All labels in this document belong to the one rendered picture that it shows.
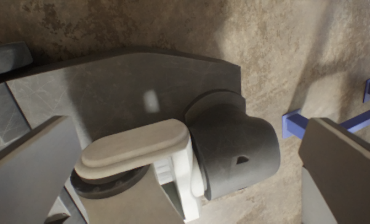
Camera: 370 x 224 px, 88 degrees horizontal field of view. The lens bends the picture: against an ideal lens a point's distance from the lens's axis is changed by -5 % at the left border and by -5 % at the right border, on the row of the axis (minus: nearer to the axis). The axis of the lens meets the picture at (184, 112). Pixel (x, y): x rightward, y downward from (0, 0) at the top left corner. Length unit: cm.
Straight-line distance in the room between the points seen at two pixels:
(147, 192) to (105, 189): 6
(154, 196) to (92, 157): 12
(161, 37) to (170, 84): 19
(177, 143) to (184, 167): 4
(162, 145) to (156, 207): 9
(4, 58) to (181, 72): 34
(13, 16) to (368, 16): 117
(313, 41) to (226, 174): 65
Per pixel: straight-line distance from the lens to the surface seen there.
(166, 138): 34
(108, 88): 45
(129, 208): 32
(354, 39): 106
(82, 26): 60
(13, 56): 51
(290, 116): 93
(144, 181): 34
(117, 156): 34
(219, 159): 36
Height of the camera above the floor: 60
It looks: 61 degrees down
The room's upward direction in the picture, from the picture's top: 145 degrees clockwise
